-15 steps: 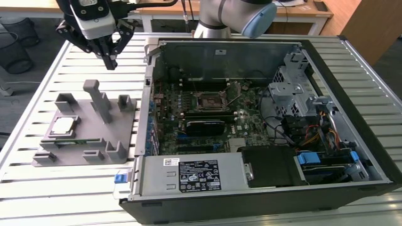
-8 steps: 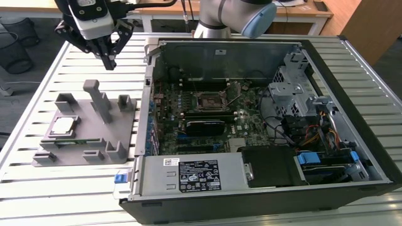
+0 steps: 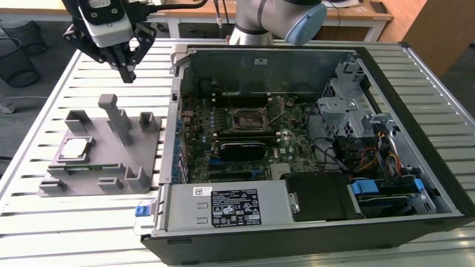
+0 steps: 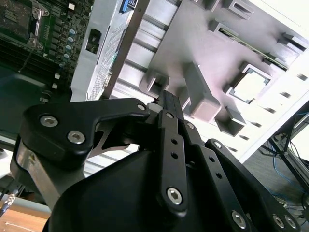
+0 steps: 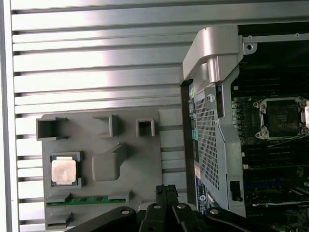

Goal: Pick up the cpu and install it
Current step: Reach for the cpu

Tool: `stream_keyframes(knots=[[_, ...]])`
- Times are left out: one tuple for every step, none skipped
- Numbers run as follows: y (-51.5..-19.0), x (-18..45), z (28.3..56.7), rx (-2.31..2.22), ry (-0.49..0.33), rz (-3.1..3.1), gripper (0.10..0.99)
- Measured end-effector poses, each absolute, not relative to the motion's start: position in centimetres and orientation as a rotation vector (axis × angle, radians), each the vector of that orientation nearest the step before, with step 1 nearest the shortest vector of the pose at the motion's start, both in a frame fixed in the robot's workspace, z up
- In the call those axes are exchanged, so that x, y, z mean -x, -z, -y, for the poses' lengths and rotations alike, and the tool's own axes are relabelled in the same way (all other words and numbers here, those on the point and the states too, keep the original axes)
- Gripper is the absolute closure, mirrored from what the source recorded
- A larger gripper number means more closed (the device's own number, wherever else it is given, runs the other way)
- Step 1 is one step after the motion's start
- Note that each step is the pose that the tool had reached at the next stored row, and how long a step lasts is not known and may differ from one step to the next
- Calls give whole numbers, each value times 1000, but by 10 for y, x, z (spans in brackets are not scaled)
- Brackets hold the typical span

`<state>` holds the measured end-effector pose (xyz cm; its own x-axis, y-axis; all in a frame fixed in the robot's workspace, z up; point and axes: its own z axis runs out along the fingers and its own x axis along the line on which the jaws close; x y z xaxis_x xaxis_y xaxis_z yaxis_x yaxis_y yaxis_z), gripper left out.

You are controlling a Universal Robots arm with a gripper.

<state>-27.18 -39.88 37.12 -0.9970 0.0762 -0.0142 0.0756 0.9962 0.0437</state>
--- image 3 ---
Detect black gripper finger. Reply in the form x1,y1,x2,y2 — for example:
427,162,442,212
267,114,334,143
125,24,157,83
62,24,130,83

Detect silver CPU chip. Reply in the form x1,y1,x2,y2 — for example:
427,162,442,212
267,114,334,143
59,138,93,161

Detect thin metal locking lever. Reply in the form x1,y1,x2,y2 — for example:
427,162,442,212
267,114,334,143
267,103,290,125

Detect CPU socket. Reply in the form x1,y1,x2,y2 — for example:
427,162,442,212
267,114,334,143
229,107,271,131

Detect black mesh waste bin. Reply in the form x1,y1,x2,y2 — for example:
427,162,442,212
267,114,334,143
0,21,49,55
0,37,41,88

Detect grey stand foot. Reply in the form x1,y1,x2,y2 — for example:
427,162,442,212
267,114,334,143
0,90,18,114

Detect RAM slot with white latches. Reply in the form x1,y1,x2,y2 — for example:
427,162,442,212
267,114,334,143
213,92,271,97
213,98,271,103

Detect RAM slot with black latches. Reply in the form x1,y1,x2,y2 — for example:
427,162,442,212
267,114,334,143
214,95,271,100
214,101,271,107

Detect grey parts rack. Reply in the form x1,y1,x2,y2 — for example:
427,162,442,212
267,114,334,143
37,93,165,198

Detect green RAM stick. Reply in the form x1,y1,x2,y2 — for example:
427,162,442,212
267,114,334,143
65,164,122,171

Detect black graphics card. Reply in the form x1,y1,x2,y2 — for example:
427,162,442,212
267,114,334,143
219,142,267,161

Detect green motherboard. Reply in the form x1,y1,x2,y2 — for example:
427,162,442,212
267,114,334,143
178,94,321,184

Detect silver drive cage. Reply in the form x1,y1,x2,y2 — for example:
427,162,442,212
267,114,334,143
318,62,375,139

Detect silver chipset heatsink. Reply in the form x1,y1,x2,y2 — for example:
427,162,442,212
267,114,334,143
270,163,291,180

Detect grey power supply unit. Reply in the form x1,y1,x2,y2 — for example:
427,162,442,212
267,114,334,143
151,180,297,233

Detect blue release latch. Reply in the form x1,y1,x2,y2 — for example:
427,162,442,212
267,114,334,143
135,204,154,218

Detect wooden cabinet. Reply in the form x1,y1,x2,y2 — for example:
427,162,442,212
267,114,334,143
378,0,475,80

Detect blue disk carrier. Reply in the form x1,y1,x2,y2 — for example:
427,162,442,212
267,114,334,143
351,180,379,197

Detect black open PC case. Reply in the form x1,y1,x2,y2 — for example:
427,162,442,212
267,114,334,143
141,41,475,266

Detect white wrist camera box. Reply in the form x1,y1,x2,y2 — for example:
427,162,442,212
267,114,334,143
79,0,135,48

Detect wooden desk white frame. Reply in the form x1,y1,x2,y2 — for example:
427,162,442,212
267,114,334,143
165,0,395,42
0,0,175,38

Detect thin black hanging cable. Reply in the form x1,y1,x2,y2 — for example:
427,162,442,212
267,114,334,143
214,0,230,37

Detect black curved cable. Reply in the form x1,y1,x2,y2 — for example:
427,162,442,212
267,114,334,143
311,135,350,172

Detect silver latch handle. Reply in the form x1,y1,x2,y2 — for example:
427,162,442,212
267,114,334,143
289,191,302,214

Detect yellow wire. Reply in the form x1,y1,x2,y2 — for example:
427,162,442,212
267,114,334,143
355,159,377,174

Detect orange wire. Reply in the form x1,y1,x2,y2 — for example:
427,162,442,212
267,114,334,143
386,154,405,175

